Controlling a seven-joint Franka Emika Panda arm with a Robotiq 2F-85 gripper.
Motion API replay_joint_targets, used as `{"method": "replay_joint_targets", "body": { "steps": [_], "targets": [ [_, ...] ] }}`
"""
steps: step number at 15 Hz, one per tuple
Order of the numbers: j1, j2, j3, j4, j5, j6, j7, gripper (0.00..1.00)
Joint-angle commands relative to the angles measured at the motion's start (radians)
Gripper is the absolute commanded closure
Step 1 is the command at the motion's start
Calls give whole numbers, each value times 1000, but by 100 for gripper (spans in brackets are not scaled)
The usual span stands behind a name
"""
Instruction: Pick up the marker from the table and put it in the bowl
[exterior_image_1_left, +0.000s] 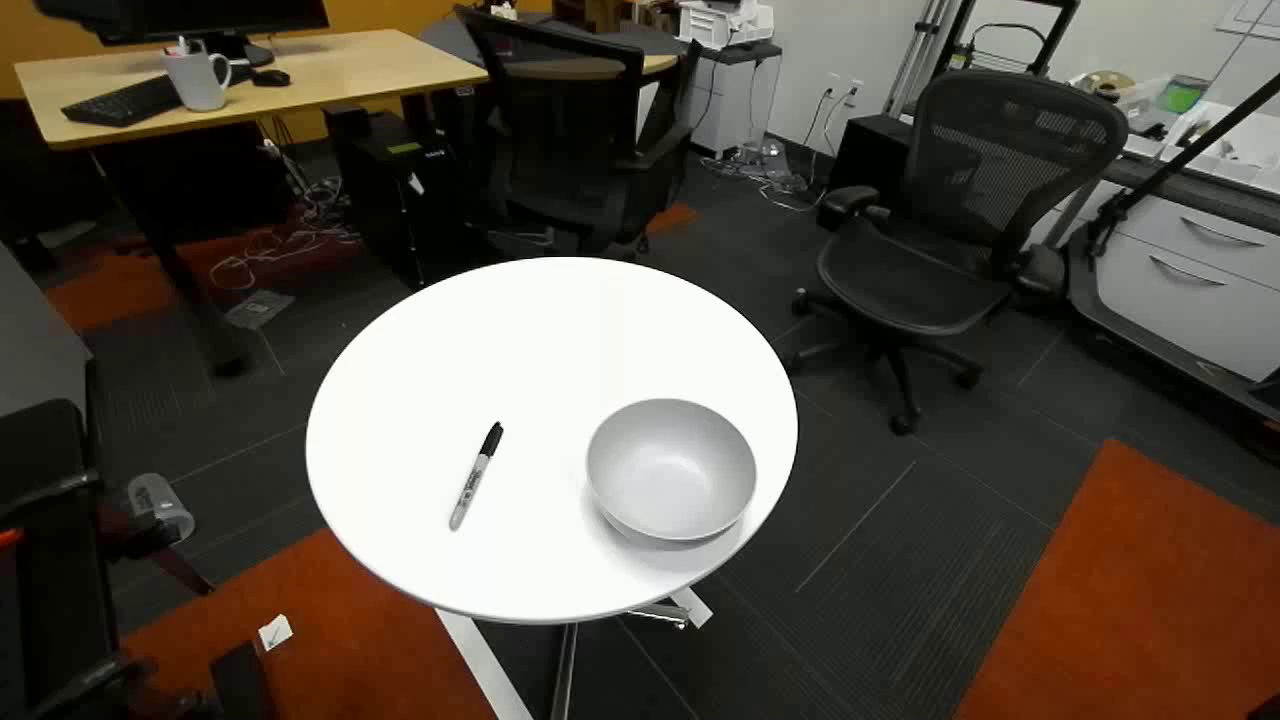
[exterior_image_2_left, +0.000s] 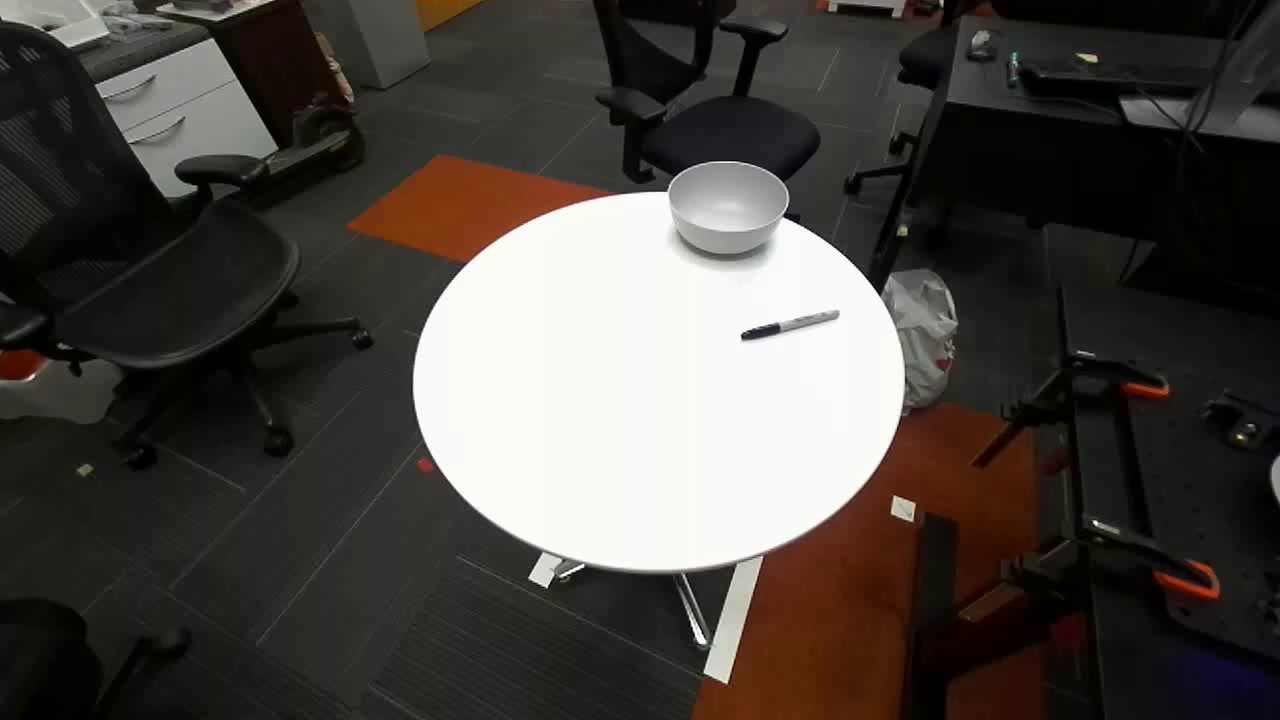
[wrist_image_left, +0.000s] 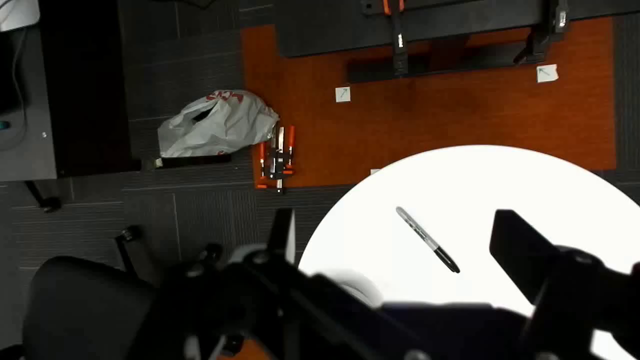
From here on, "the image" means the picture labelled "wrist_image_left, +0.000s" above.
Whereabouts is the light grey desk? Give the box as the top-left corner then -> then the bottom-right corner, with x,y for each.
0,0 -> 61,184

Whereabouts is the grey black marker pen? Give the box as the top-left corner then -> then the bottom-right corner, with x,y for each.
394,205 -> 463,277

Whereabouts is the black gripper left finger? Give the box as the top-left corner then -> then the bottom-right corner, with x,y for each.
245,208 -> 403,360

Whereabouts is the white plastic bag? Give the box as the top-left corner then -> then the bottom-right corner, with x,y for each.
157,88 -> 280,161

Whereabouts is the orange black bar clamp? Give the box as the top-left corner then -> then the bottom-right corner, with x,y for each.
257,140 -> 278,193
273,124 -> 299,196

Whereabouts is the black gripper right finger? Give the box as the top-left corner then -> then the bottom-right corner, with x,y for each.
489,208 -> 607,360

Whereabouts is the orange handled clamp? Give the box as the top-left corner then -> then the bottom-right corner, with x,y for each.
363,0 -> 413,80

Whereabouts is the black cabinet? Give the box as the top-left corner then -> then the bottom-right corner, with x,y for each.
39,0 -> 143,181

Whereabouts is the black office chair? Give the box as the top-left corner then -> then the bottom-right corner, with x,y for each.
0,225 -> 229,360

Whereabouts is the dark grey table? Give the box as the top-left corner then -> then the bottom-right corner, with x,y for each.
273,0 -> 640,87

